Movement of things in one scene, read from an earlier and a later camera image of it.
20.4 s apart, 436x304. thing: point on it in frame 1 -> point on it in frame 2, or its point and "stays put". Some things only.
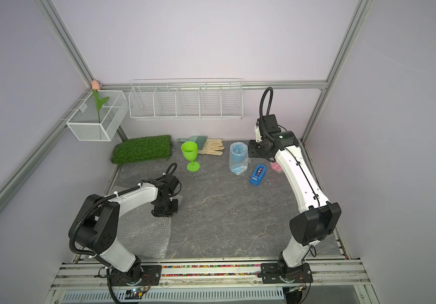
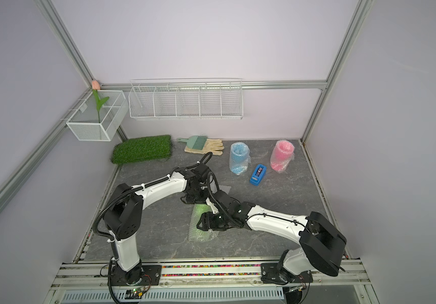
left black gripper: (175, 209) -> (191, 201)
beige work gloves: (213, 146) stays put
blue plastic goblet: (238, 161) stays put
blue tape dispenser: (258, 175) stays put
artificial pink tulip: (96, 86) stays put
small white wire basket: (84, 123) stays put
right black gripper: (252, 149) -> (205, 223)
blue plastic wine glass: (238, 157) stays put
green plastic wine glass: (189, 149) -> (198, 211)
